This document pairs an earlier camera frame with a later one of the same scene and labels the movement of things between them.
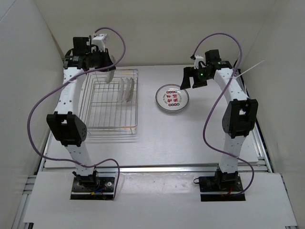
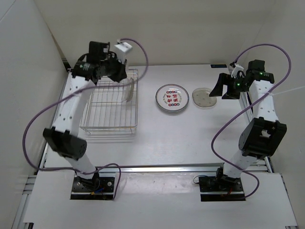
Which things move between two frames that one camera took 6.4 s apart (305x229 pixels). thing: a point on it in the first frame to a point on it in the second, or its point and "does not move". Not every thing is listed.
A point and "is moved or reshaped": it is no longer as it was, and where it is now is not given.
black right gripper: x=189 y=72 to x=223 y=79
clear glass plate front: x=110 y=73 is moved or reshaped
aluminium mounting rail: x=137 y=169 does not move
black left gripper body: x=97 y=59 to x=114 y=69
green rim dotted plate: x=171 y=98 does not move
